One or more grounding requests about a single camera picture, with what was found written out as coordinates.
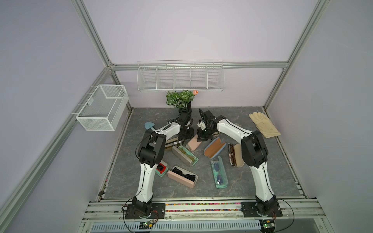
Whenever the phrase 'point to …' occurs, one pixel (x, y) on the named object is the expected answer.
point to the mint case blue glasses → (219, 173)
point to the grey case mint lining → (185, 154)
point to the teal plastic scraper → (148, 125)
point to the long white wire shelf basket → (173, 75)
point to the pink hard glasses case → (192, 145)
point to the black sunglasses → (190, 177)
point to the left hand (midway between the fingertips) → (193, 137)
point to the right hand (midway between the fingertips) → (196, 139)
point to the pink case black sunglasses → (183, 176)
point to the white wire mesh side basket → (103, 110)
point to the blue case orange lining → (214, 148)
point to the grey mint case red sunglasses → (164, 163)
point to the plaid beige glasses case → (174, 141)
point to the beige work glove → (264, 124)
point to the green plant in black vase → (182, 99)
